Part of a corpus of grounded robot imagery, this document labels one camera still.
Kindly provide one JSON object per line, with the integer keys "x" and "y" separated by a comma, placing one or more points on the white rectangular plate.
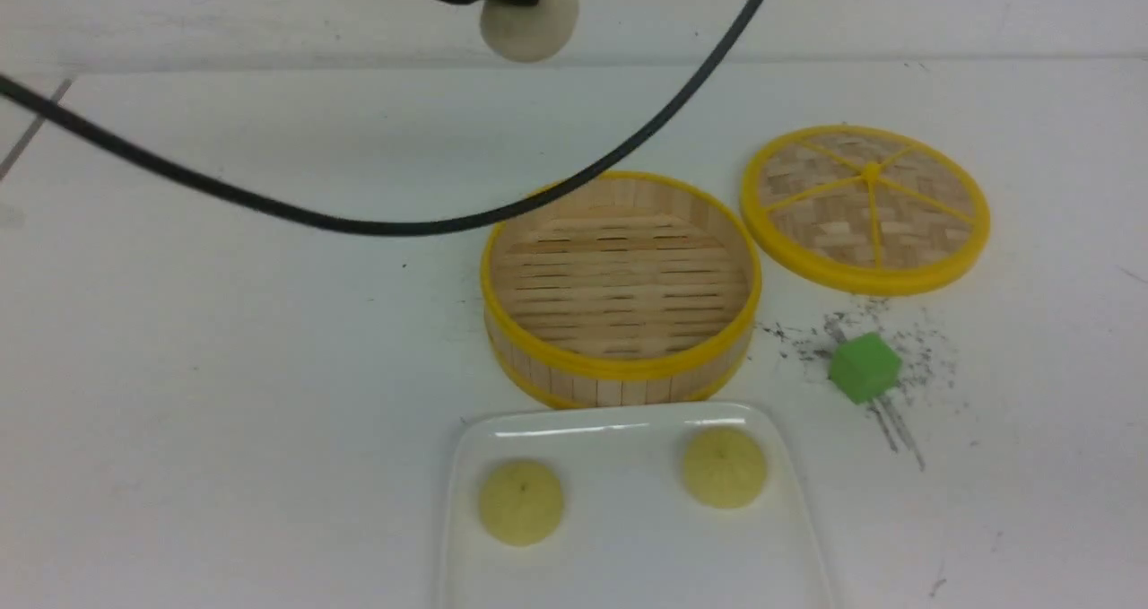
{"x": 631, "y": 536}

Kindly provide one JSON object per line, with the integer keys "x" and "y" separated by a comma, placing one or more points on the bamboo steamer basket yellow rim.
{"x": 637, "y": 289}

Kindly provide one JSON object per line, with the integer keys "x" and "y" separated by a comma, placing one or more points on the woven bamboo steamer lid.
{"x": 864, "y": 210}

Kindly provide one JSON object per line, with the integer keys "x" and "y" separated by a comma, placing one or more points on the pale white steamed bun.
{"x": 528, "y": 34}

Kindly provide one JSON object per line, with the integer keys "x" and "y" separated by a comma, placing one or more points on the yellow steamed bun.
{"x": 521, "y": 503}
{"x": 723, "y": 468}

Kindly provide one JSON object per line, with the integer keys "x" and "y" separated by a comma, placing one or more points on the green foam cube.
{"x": 864, "y": 368}

